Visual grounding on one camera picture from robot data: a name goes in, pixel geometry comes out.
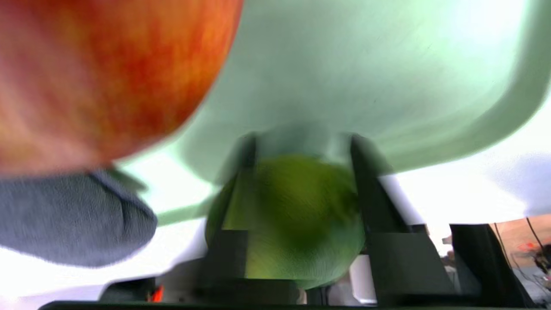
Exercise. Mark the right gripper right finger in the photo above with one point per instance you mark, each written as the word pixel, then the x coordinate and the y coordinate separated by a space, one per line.
pixel 400 267

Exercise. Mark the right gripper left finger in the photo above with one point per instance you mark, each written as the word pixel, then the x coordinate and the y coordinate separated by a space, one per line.
pixel 230 254

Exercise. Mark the green lime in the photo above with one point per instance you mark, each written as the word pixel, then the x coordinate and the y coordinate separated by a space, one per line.
pixel 297 215

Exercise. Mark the grey towel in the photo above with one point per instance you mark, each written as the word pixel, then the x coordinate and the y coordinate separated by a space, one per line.
pixel 64 215

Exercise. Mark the red apple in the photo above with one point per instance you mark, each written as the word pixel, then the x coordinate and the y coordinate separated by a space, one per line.
pixel 107 77

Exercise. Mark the black upright panel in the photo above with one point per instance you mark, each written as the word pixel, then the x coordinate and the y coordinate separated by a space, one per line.
pixel 478 258

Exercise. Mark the brown wooden board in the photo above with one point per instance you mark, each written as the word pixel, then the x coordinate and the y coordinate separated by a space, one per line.
pixel 516 234

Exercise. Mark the light green plastic tray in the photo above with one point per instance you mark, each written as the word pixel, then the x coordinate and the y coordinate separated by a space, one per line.
pixel 344 64

